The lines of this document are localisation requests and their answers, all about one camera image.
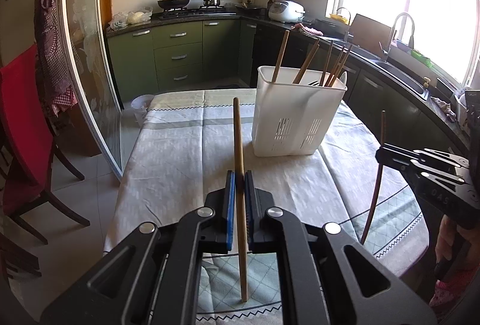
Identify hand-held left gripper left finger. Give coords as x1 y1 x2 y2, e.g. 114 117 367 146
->
39 170 237 325

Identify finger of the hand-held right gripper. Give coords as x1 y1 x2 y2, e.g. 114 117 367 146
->
376 145 469 170
410 159 469 185

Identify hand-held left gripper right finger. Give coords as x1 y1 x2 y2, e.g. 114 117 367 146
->
244 170 437 325

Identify white plastic utensil holder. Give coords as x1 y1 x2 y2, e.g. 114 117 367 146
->
251 65 348 157

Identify person's right hand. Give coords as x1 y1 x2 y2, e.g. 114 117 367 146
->
436 215 457 262

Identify grey rag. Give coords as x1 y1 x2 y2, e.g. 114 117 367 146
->
431 96 457 122

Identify white printed jar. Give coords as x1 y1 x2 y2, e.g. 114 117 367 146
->
455 90 480 145

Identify pale patterned tablecloth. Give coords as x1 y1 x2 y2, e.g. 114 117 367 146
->
103 88 430 322

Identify steel kitchen sink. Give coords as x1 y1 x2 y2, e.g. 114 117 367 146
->
330 40 432 100

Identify green sponge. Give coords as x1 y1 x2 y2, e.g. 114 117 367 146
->
410 49 434 66

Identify brown cutting board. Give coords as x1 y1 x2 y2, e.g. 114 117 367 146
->
349 13 392 55

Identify white trash bin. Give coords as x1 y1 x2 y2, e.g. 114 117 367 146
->
130 94 155 128

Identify steel kitchen faucet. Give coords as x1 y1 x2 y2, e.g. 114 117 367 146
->
379 13 416 63

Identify yellow basket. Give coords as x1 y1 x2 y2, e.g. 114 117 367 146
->
330 8 352 25

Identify pink checkered cloth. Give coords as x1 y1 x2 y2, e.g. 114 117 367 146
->
292 23 324 37

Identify green kitchen cabinets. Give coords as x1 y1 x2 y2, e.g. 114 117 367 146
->
107 19 469 160

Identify white rice cooker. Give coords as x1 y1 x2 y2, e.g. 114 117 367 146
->
268 0 306 23

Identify black gas stove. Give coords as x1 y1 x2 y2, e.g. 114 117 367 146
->
157 6 238 18

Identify glass sliding door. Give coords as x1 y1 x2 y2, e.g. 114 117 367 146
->
56 0 124 175

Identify black wok with lid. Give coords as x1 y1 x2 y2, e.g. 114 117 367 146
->
157 0 191 12

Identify white plastic bag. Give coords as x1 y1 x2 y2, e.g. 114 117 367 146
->
109 8 154 29

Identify red chair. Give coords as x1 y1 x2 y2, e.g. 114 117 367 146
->
0 45 91 245

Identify dark wooden chair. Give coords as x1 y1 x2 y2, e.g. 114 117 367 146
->
0 231 42 277

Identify checkered apron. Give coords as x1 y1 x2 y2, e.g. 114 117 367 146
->
34 0 77 115

